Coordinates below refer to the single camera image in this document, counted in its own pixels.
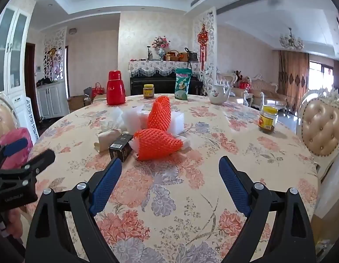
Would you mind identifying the large yellow-lid glass jar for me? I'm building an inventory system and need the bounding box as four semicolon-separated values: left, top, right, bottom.
258;105;279;134

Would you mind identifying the black handbag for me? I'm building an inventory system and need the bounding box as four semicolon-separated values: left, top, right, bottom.
184;47;199;61

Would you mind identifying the white floral teapot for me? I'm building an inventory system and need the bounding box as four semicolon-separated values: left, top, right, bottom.
208;73;237;105

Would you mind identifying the chandelier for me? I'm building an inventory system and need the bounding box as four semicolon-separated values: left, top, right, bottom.
279;27;304;50

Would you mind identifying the beige tufted carved chair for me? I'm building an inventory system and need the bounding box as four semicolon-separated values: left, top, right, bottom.
0;90;19;143
295;86;339;176

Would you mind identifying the bin with pink bag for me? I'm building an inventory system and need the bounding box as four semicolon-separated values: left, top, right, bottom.
0;127;34;170

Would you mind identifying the white foam block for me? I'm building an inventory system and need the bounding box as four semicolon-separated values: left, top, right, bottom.
169;111;185;136

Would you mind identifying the dark wooden door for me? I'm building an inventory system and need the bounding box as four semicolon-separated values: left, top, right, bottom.
24;42;39;116

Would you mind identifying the vase with pink flowers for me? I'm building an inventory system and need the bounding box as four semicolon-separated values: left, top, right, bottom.
152;36;170;61

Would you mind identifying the white foam strip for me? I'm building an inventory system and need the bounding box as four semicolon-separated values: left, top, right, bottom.
131;138;140;158

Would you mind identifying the brown patterned curtain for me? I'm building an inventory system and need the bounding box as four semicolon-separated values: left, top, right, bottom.
277;50;309;110

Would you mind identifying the window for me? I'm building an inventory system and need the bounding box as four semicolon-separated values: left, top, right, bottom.
309;60;339;94

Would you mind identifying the small yellow-lid glass jar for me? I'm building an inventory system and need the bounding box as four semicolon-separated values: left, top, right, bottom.
143;84;155;100

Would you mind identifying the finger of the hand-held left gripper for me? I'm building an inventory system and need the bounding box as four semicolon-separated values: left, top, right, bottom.
0;137;29;169
0;149;56;183

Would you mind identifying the white carved floor panel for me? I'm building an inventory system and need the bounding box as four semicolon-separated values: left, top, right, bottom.
22;96;40;143

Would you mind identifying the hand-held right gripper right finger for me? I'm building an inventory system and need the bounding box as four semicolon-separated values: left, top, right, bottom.
218;156;316;263

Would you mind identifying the black piano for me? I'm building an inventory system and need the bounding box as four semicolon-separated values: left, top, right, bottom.
130;74;204;96

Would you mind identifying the white foam sheet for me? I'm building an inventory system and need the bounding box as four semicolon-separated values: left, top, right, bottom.
122;110;148;132

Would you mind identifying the white carved sofa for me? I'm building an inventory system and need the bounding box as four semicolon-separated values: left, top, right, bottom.
247;73;288;111

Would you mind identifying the person's left hand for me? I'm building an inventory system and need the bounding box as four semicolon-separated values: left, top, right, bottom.
7;207;24;239

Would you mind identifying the red knot ornament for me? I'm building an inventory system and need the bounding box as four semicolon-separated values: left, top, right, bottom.
197;23;210;70

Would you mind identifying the green snack bag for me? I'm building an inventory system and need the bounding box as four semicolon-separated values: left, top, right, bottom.
174;68;192;101

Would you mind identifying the white lattice partition with mirror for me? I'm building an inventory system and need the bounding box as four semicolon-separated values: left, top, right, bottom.
44;27;67;83

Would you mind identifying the floral lace piano cover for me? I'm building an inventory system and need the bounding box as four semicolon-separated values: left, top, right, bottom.
128;60;200;78

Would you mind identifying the red thermos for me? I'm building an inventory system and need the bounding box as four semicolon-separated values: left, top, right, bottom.
106;71;125;106

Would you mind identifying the low white shoe cabinet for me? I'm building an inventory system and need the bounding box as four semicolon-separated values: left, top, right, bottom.
37;80;70;119

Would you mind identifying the cardboard box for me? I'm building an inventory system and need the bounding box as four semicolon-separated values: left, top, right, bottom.
68;95;89;113

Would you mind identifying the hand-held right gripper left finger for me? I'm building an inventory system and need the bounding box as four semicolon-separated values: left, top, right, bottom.
25;157;123;263

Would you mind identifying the orange foam fruit net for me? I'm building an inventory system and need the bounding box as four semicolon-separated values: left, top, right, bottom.
133;128;184;162
147;96;172;132

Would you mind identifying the tall white glass-door cabinet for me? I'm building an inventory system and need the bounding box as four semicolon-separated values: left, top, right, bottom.
0;5;40;143

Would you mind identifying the small black box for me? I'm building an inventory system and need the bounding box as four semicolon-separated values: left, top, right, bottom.
109;133;134;163

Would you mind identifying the red handbag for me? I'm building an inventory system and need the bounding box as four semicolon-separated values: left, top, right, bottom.
91;82;106;96

